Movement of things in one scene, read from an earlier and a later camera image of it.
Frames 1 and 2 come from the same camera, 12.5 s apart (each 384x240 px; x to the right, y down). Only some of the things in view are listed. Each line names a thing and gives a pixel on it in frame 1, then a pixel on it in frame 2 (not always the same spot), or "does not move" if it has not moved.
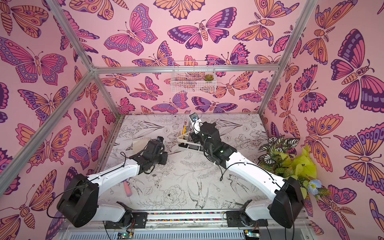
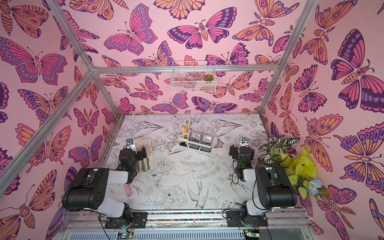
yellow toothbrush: (184, 128) does not move
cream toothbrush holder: (186, 141) does not move
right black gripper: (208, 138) to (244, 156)
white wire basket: (187, 77) does not move
